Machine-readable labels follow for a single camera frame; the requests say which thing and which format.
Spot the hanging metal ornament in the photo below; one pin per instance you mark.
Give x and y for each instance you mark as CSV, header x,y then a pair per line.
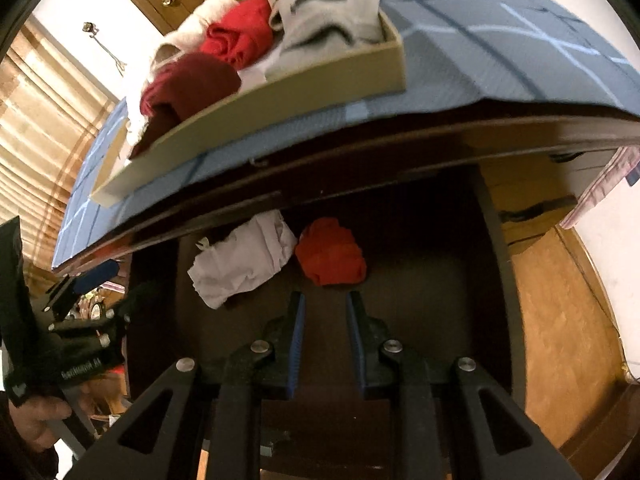
x,y
90,27

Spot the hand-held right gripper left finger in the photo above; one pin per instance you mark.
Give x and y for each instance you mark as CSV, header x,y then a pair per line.
x,y
296,350

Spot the maroon underwear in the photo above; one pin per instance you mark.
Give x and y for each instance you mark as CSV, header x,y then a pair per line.
x,y
195,80

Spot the bright red underwear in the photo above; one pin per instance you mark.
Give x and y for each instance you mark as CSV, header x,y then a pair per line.
x,y
240,30

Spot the dark wooden drawer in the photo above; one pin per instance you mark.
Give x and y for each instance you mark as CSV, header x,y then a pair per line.
x,y
425,260

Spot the cream shallow tray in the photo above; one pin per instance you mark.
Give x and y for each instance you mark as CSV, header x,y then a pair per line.
x,y
300,90

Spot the grey striped underwear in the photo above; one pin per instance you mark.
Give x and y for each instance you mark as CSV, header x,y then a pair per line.
x,y
350,0

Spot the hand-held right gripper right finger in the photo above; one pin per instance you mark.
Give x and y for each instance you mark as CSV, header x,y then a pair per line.
x,y
356,350

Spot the dark wooden desk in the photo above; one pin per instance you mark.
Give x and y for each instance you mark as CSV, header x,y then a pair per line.
x,y
400,145

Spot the person's left hand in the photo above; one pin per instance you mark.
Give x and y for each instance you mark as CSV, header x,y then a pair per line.
x,y
35,420

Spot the pale lilac underwear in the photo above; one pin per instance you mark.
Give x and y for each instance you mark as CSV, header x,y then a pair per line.
x,y
240,260

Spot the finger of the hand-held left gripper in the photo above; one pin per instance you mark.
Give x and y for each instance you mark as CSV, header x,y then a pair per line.
x,y
97,271
137,302

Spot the blue checked tablecloth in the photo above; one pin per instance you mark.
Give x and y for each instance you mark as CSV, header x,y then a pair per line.
x,y
450,75

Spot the beige striped curtain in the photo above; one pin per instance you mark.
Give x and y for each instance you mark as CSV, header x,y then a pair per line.
x,y
40,135

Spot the pink striped cloth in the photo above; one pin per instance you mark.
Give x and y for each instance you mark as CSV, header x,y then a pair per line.
x,y
600,190

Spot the orange red underwear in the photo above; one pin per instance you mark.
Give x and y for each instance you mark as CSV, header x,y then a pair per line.
x,y
330,255

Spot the wooden side drawer unit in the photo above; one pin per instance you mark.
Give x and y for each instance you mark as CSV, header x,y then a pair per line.
x,y
525,180

